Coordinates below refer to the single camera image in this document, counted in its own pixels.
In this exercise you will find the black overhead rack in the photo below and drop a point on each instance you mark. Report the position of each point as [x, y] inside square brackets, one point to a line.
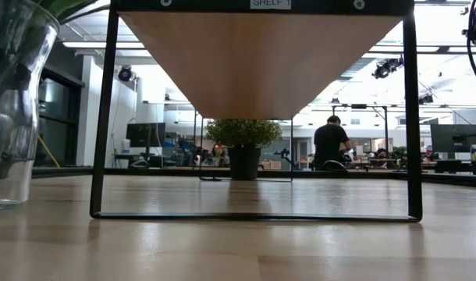
[359, 106]

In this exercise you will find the black metal table frame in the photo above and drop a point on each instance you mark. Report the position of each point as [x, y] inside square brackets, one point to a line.
[261, 173]

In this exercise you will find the wooden shelf with black frame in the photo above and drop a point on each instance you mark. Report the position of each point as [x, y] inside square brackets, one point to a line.
[257, 62]

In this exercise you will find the black computer monitor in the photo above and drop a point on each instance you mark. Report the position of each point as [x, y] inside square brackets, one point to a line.
[144, 134]
[454, 138]

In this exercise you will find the white jug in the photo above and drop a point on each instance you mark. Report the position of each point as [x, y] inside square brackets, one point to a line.
[125, 146]

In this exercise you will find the black ceiling light rig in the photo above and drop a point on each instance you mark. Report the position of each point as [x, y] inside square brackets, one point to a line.
[386, 67]

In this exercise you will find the clear glass vase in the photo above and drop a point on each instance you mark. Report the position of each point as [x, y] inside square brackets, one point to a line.
[11, 117]

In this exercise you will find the round black ceiling device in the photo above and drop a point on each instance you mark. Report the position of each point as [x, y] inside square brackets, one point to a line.
[125, 74]

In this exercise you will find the person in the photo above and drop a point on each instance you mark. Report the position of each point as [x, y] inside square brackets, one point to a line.
[329, 144]

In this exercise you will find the green potted plant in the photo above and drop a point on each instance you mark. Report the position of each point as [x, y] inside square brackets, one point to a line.
[244, 134]

